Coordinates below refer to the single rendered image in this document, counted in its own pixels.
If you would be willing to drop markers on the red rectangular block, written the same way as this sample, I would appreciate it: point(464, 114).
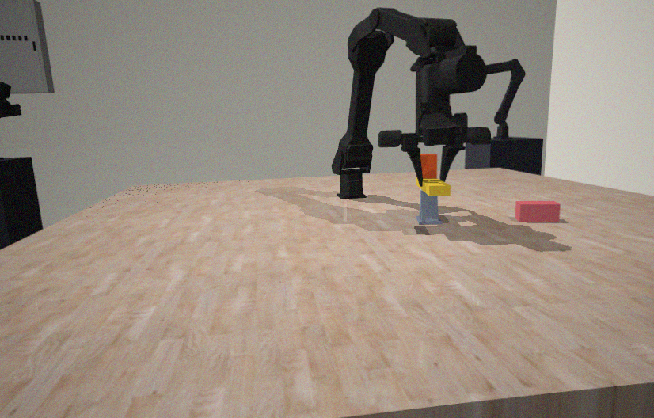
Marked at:
point(537, 211)

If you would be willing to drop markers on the yellow bar with orange block end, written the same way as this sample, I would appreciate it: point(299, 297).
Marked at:
point(431, 185)

